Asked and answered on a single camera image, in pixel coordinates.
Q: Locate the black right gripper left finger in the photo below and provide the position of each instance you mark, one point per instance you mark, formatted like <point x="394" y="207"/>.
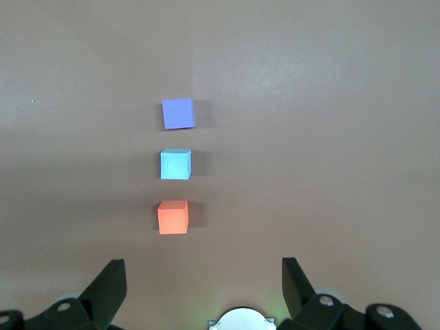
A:
<point x="99" y="302"/>

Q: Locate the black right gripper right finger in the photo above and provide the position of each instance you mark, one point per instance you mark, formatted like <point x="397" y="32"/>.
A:
<point x="302" y="295"/>

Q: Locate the light blue foam block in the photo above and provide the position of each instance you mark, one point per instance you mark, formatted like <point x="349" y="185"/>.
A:
<point x="174" y="165"/>

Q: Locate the orange foam block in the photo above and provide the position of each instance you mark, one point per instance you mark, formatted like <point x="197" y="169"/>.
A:
<point x="172" y="220"/>

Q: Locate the purple foam block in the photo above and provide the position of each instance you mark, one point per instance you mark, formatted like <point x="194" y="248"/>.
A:
<point x="178" y="114"/>

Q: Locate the brown table cover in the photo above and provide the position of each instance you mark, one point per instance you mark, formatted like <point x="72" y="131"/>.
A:
<point x="309" y="137"/>

